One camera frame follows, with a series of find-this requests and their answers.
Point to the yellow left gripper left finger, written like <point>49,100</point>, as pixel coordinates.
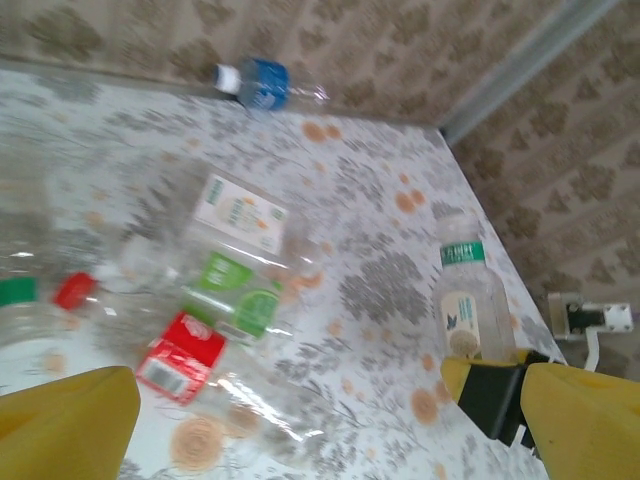
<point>65,430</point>

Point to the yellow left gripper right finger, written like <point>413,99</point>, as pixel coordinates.
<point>585,430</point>

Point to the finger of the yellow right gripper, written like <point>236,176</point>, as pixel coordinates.
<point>465,367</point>

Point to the clear bottle with green band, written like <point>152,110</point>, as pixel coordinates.
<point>465,295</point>

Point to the red label cola bottle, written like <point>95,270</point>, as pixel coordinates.
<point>180,357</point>

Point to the clear bottle with green cap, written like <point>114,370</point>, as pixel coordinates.
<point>17,291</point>

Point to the clear bottle with green label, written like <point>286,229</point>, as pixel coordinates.
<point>255,307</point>

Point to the clear bottle with white label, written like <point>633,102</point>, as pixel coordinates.
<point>240,215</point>

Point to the blue label water bottle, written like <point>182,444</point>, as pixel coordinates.
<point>262,82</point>

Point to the metal bracket with white plate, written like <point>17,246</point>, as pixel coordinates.
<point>595,317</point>

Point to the aluminium frame post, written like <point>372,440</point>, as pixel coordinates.
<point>525,65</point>

